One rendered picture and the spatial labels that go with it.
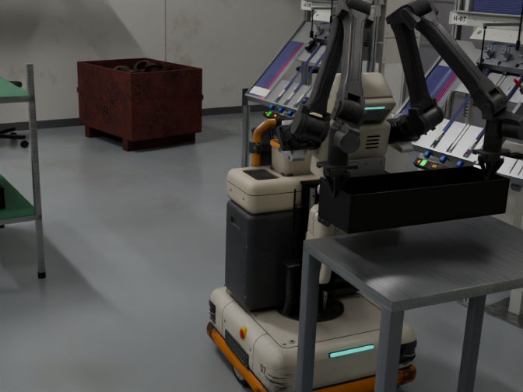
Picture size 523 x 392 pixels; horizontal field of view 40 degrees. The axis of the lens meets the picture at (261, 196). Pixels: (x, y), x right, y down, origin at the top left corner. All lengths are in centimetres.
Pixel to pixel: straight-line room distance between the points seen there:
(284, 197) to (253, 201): 13
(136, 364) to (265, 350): 66
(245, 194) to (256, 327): 50
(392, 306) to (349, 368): 97
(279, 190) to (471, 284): 99
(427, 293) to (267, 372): 94
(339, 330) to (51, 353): 122
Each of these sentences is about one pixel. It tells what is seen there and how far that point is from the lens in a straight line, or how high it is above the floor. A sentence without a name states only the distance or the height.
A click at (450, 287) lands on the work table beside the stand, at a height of 80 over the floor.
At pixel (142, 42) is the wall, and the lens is 783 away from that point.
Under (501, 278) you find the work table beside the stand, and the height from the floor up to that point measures 80.
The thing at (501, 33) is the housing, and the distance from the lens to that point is 403.
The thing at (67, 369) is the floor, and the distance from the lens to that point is 308.
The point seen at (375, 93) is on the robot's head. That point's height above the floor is 118.
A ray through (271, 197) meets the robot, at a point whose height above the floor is 75.
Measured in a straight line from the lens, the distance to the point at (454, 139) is 375.
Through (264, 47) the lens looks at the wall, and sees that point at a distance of 855.
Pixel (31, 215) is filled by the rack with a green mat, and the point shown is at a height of 35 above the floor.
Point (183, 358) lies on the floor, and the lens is 310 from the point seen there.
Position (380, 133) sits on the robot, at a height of 103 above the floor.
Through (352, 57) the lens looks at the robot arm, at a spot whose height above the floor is 132.
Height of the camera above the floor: 154
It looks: 17 degrees down
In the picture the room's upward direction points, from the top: 2 degrees clockwise
